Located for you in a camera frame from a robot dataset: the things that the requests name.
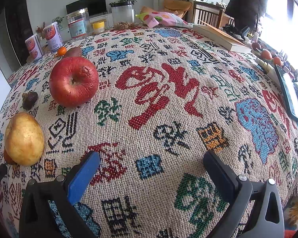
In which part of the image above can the dark orange tangerine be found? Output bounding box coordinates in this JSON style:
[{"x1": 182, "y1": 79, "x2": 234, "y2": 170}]
[{"x1": 4, "y1": 149, "x2": 16, "y2": 165}]

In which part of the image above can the yellow pear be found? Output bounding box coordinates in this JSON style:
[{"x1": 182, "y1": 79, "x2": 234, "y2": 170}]
[{"x1": 4, "y1": 112, "x2": 45, "y2": 166}]

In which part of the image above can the rear dark mangosteen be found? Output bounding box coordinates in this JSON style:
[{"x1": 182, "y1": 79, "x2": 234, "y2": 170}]
[{"x1": 22, "y1": 91, "x2": 38, "y2": 110}]

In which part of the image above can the red apple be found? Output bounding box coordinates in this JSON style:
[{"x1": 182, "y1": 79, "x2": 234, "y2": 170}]
[{"x1": 49, "y1": 57, "x2": 100, "y2": 107}]

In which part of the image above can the patterned woven tablecloth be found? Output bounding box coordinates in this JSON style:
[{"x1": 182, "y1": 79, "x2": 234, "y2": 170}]
[{"x1": 0, "y1": 26, "x2": 298, "y2": 237}]

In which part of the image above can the black tablet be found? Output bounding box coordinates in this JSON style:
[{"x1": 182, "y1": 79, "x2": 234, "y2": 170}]
[{"x1": 275, "y1": 65, "x2": 298, "y2": 122}]

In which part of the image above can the orange fruit on sill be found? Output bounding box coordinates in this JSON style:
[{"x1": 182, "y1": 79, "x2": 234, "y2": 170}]
[
  {"x1": 273, "y1": 56, "x2": 283, "y2": 67},
  {"x1": 260, "y1": 49, "x2": 272, "y2": 60}
]

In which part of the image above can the left pink purple can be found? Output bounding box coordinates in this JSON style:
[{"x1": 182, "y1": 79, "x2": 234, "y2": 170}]
[{"x1": 25, "y1": 34, "x2": 44, "y2": 61}]

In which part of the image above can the pink purple can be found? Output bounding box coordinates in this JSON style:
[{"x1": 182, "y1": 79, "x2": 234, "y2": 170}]
[
  {"x1": 43, "y1": 22, "x2": 63, "y2": 52},
  {"x1": 25, "y1": 34, "x2": 44, "y2": 61}
]

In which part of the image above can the rear sweet potato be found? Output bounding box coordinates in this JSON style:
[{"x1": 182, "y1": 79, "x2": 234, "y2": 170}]
[{"x1": 63, "y1": 46, "x2": 82, "y2": 58}]

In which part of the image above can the rear small orange tangerine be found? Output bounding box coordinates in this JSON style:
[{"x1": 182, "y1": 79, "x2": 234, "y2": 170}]
[{"x1": 57, "y1": 46, "x2": 67, "y2": 57}]

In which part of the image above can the right pink purple can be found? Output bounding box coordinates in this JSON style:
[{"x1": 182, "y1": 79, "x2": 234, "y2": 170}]
[{"x1": 43, "y1": 22, "x2": 63, "y2": 52}]

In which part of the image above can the red flower plant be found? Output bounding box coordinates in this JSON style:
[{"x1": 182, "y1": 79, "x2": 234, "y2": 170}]
[{"x1": 36, "y1": 22, "x2": 45, "y2": 35}]

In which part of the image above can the paperback book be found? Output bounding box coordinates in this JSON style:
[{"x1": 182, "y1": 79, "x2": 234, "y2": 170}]
[{"x1": 193, "y1": 24, "x2": 251, "y2": 53}]

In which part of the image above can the small yellow lid jar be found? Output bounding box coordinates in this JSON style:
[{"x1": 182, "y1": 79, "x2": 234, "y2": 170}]
[{"x1": 92, "y1": 21, "x2": 105, "y2": 35}]

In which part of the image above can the dark glass cabinet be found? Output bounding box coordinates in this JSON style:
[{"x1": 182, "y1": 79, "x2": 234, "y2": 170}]
[{"x1": 5, "y1": 0, "x2": 33, "y2": 66}]

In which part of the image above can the clear jar gold lid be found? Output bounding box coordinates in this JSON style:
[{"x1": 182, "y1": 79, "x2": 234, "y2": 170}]
[{"x1": 67, "y1": 8, "x2": 92, "y2": 39}]

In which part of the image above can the left green potted plant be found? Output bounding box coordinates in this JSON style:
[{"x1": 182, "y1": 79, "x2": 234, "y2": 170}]
[{"x1": 53, "y1": 16, "x2": 63, "y2": 29}]

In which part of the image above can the pile of nuts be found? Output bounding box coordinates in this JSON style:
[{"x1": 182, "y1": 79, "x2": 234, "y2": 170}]
[{"x1": 113, "y1": 22, "x2": 138, "y2": 31}]

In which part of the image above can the wooden chair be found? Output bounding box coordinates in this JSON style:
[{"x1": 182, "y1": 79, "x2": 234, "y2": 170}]
[{"x1": 192, "y1": 1, "x2": 235, "y2": 29}]

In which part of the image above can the white tv cabinet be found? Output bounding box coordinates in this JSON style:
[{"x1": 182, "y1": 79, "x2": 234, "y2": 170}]
[{"x1": 60, "y1": 13, "x2": 113, "y2": 41}]

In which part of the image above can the pink snack bag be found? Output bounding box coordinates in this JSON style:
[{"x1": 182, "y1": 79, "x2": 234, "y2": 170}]
[{"x1": 136, "y1": 12, "x2": 193, "y2": 29}]

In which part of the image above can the clear jar black lid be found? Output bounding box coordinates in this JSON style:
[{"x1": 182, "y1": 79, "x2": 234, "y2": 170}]
[{"x1": 111, "y1": 1, "x2": 134, "y2": 25}]

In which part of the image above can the orange lounge chair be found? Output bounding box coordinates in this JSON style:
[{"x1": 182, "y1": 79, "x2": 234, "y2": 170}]
[{"x1": 140, "y1": 0, "x2": 193, "y2": 19}]

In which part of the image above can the black television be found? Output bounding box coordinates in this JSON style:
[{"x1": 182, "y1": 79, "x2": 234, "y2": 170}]
[{"x1": 66, "y1": 0, "x2": 107, "y2": 16}]

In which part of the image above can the dark hanging coat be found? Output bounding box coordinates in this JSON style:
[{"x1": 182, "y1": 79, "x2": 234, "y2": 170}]
[{"x1": 225, "y1": 0, "x2": 268, "y2": 30}]

